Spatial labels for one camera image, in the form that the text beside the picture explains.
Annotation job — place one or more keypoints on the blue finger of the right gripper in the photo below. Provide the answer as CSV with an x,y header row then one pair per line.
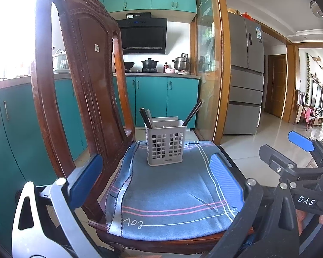
x,y
301,141

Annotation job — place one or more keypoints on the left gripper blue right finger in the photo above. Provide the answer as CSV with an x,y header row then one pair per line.
x,y
233,186

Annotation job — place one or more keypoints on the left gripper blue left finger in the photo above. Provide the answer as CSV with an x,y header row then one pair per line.
x,y
78,184

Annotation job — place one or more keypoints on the dark brown chopstick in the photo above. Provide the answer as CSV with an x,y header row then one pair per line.
x,y
145,117

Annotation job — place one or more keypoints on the black chopstick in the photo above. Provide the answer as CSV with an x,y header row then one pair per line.
x,y
197,106

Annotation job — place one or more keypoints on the white chopstick long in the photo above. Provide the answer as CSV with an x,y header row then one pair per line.
x,y
149,118

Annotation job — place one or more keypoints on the person's right hand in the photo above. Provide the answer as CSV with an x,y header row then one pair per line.
x,y
303,220

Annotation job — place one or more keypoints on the blue striped cloth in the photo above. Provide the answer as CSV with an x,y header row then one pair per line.
x,y
168,202

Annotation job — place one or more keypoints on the wooden interior door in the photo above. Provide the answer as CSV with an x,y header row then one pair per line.
x,y
276,85

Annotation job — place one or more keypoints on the silver refrigerator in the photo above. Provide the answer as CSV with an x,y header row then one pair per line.
x,y
247,76

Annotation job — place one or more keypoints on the white plastic utensil basket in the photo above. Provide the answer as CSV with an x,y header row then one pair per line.
x,y
165,141

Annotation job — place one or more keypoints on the white dish rack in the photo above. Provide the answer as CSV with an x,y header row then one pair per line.
x,y
60,62

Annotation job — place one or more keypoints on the carved wooden chair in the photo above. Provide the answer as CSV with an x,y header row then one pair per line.
x,y
93,45

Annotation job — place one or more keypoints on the black wok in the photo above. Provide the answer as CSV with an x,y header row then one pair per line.
x,y
128,66

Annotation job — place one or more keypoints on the black clay pot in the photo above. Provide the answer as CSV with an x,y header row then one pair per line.
x,y
149,64

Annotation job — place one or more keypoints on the pink small pot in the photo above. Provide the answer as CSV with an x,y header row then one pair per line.
x,y
169,70

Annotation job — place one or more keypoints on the wooden glass sliding door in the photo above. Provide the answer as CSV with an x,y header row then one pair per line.
x,y
211,61

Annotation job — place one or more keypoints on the stainless steel stockpot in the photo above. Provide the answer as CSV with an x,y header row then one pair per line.
x,y
182,63

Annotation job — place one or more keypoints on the black range hood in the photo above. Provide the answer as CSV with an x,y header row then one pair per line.
x,y
145,35

